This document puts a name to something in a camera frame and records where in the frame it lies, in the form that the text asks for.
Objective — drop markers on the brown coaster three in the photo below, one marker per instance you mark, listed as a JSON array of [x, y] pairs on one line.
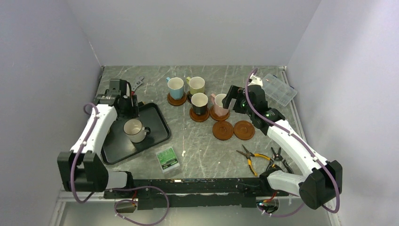
[[199, 118]]

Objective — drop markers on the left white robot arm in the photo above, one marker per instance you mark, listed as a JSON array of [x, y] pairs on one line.
[[81, 169]]

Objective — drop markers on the pink mug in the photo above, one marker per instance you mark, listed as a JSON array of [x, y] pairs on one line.
[[218, 104]]

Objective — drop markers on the yellow-green mug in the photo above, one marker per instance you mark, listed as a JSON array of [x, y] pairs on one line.
[[196, 85]]

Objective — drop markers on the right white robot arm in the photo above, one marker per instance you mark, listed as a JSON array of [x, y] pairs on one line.
[[320, 182]]

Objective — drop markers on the green screw box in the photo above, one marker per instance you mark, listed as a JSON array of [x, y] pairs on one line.
[[168, 160]]

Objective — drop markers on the brown coaster four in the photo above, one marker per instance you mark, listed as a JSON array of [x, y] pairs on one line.
[[215, 117]]

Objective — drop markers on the red handled wrench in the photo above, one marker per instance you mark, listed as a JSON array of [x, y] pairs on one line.
[[137, 84]]

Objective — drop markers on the brown coaster six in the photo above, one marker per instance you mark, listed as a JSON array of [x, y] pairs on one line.
[[222, 130]]

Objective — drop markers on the brown coaster one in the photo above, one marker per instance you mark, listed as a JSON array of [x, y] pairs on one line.
[[175, 102]]

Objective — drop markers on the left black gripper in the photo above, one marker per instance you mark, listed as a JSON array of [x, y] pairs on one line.
[[133, 111]]

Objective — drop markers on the black mug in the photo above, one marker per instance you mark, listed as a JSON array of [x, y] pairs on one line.
[[199, 103]]

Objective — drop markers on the brown coaster five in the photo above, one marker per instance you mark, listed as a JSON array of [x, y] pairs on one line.
[[244, 130]]

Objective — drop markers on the black handled pliers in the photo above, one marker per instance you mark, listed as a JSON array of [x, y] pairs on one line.
[[278, 157]]

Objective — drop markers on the clear plastic organizer box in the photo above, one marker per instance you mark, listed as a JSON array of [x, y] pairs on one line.
[[278, 90]]

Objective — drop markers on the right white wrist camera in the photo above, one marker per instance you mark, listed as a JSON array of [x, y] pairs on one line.
[[255, 80]]

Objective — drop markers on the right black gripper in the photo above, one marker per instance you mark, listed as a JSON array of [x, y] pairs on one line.
[[232, 92]]

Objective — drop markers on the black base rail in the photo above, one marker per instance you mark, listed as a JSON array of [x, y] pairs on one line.
[[199, 192]]

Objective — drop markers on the light blue mug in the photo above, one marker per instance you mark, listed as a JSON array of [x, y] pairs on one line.
[[176, 87]]

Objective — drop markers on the white ribbed black-rimmed mug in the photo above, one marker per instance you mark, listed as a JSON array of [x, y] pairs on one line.
[[135, 130]]

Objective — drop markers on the black plastic tray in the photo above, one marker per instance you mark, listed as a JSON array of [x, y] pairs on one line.
[[117, 146]]

